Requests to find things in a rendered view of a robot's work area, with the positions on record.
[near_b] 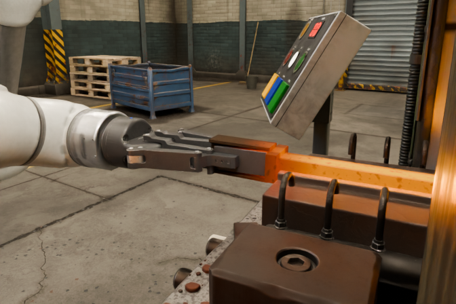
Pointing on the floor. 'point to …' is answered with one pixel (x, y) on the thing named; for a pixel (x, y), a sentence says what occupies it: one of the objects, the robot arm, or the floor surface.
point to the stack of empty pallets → (103, 85)
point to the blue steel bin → (151, 86)
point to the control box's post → (321, 138)
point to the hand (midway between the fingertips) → (243, 157)
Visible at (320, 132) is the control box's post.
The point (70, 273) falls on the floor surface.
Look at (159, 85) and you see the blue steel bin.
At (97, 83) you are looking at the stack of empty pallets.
